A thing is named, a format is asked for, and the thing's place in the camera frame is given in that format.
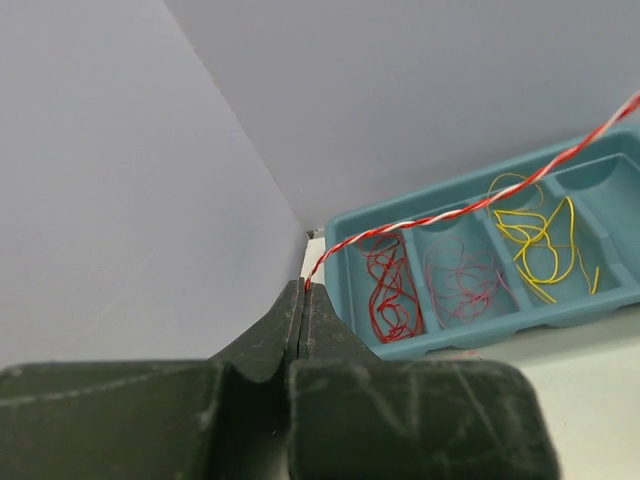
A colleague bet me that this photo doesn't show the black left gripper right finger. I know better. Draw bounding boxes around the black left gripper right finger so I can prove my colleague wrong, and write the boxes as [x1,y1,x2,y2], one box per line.
[288,284,558,479]

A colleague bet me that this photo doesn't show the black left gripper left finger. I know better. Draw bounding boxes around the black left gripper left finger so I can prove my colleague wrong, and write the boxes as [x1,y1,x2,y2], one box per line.
[1,280,304,479]

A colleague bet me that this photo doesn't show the thin pink wire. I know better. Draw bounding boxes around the thin pink wire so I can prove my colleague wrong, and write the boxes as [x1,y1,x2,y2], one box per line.
[422,237,521,331]

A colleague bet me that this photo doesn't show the yellow wire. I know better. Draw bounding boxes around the yellow wire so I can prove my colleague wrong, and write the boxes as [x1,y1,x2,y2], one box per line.
[492,195,601,305]

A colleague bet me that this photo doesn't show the red white twisted wire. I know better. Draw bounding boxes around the red white twisted wire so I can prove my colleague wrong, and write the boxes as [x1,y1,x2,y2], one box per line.
[302,92,640,294]

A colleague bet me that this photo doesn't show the teal four-compartment tray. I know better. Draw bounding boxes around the teal four-compartment tray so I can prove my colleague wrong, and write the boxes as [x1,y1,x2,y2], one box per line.
[324,125,639,360]

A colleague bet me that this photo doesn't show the orange wire in tray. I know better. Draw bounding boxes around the orange wire in tray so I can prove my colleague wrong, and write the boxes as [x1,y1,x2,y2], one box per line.
[487,172,546,211]

